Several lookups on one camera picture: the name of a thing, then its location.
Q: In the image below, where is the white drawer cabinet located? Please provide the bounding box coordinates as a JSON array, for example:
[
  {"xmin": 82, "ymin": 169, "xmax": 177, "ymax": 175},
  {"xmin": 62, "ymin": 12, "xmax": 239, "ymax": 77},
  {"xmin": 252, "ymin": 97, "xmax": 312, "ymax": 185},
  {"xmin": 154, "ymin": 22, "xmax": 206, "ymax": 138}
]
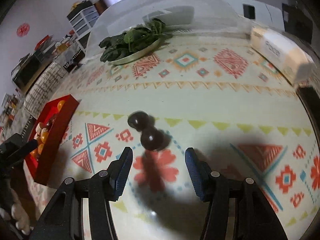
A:
[{"xmin": 67, "ymin": 1, "xmax": 100, "ymax": 52}]

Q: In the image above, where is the patterned chair cushion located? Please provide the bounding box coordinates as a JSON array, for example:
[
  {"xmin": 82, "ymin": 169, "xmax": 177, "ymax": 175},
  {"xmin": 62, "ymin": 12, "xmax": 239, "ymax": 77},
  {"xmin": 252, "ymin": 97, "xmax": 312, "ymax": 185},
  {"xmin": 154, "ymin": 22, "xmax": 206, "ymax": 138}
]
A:
[{"xmin": 23, "ymin": 62, "xmax": 68, "ymax": 119}]

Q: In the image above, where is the white mesh food cover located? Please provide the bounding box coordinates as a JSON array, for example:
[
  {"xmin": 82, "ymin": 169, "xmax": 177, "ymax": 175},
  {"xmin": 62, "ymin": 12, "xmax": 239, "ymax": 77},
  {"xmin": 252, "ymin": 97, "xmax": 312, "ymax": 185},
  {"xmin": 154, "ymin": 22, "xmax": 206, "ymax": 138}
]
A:
[{"xmin": 85, "ymin": 0, "xmax": 252, "ymax": 63}]

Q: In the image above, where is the face tissue pack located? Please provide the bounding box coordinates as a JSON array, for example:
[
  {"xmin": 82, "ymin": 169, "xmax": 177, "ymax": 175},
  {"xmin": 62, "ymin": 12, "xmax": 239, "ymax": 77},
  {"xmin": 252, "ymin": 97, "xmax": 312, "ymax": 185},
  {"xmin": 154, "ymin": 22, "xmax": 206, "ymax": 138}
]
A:
[{"xmin": 251, "ymin": 27, "xmax": 316, "ymax": 85}]

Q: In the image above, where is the red tray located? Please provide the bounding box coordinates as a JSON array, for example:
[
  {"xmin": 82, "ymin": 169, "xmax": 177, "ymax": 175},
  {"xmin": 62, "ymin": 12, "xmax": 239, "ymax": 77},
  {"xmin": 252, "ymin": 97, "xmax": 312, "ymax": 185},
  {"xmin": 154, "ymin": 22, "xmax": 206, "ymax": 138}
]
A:
[{"xmin": 24, "ymin": 94, "xmax": 79, "ymax": 186}]

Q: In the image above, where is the plate of green spinach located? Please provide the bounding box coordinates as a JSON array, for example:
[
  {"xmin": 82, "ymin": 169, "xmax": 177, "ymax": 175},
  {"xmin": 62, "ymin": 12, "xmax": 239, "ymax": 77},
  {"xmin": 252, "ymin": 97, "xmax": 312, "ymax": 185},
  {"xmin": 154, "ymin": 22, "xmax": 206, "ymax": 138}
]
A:
[{"xmin": 99, "ymin": 18, "xmax": 166, "ymax": 65}]

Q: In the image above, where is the red paper wall decoration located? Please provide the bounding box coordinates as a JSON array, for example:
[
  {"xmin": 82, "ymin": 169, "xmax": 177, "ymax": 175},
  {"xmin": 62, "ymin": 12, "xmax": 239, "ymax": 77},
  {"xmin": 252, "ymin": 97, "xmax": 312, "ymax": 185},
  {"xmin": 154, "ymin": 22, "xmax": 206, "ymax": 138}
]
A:
[{"xmin": 16, "ymin": 23, "xmax": 30, "ymax": 37}]

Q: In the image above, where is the large orange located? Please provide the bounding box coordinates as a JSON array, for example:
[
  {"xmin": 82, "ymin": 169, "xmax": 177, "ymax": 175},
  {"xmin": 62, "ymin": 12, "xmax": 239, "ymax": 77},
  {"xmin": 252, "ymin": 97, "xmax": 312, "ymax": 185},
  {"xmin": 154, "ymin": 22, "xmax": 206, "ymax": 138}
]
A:
[{"xmin": 57, "ymin": 100, "xmax": 65, "ymax": 112}]

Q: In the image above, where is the patterned tablecloth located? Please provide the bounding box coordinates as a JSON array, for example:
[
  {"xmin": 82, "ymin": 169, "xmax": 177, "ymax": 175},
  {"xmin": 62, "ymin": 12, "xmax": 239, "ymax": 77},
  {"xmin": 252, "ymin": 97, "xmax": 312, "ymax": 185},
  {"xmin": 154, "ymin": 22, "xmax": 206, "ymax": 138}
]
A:
[{"xmin": 25, "ymin": 36, "xmax": 319, "ymax": 239}]

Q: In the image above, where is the dark plum small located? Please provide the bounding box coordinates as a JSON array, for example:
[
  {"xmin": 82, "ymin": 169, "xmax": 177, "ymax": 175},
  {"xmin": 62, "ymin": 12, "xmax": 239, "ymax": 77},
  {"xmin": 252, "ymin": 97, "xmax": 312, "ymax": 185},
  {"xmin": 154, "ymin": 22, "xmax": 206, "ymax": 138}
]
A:
[{"xmin": 140, "ymin": 127, "xmax": 164, "ymax": 151}]

